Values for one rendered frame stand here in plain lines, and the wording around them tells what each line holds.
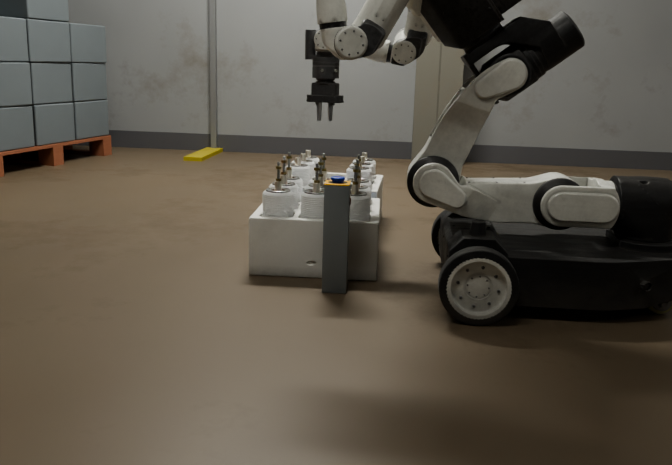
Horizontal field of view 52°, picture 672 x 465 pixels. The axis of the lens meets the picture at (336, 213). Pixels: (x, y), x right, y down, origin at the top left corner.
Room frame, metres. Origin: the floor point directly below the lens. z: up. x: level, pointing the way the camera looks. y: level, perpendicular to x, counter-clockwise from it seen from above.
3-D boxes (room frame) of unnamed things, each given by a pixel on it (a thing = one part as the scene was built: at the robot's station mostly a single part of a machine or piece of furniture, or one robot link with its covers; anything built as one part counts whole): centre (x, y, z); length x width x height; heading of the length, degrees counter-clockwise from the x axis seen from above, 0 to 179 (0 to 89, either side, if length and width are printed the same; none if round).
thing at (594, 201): (1.90, -0.66, 0.28); 0.21 x 0.20 x 0.13; 85
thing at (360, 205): (2.07, -0.06, 0.16); 0.10 x 0.10 x 0.18
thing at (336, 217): (1.90, 0.00, 0.16); 0.07 x 0.07 x 0.31; 86
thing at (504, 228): (1.91, -0.63, 0.19); 0.64 x 0.52 x 0.33; 85
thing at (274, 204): (2.08, 0.18, 0.16); 0.10 x 0.10 x 0.18
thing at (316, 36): (2.30, 0.06, 0.69); 0.11 x 0.11 x 0.11; 84
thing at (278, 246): (2.19, 0.05, 0.09); 0.39 x 0.39 x 0.18; 86
